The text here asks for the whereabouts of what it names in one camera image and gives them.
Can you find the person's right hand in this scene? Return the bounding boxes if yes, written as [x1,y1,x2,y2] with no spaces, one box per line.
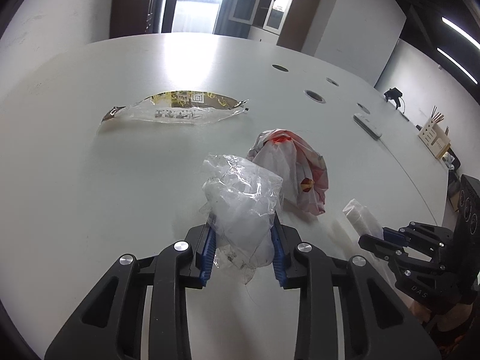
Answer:
[409,301,474,334]

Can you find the black device on table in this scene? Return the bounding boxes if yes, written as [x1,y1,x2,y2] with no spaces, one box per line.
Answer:
[384,87,403,110]

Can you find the dark brown wardrobe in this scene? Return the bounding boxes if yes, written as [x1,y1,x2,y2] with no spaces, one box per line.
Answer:
[109,0,164,39]

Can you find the brown glass door cabinet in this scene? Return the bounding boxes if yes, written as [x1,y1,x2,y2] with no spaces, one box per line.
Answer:
[263,0,320,52]

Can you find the white red printed plastic bag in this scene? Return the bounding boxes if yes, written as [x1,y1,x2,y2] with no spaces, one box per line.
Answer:
[247,129,329,216]

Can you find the white remote control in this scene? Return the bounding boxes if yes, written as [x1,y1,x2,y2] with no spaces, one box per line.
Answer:
[353,113,382,141]

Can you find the yellow clear snack wrapper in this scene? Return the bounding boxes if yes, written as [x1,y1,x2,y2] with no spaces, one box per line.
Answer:
[102,90,248,125]

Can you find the white tissue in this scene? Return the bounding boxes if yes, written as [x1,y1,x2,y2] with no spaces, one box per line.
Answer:
[343,199,383,240]

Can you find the wooden desk organizer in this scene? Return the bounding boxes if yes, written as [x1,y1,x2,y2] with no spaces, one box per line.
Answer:
[418,106,451,160]

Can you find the clear plastic bag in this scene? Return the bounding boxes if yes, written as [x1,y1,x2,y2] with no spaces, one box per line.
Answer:
[201,154,283,284]

